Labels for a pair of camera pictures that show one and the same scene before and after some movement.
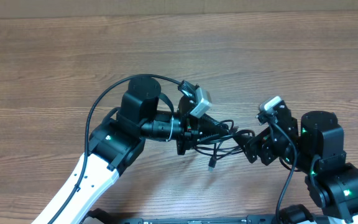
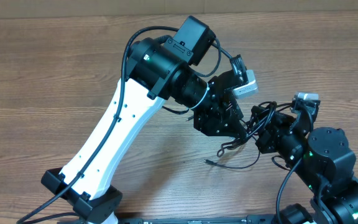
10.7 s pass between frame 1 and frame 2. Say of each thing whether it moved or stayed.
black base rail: stayed
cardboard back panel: stayed
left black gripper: moved
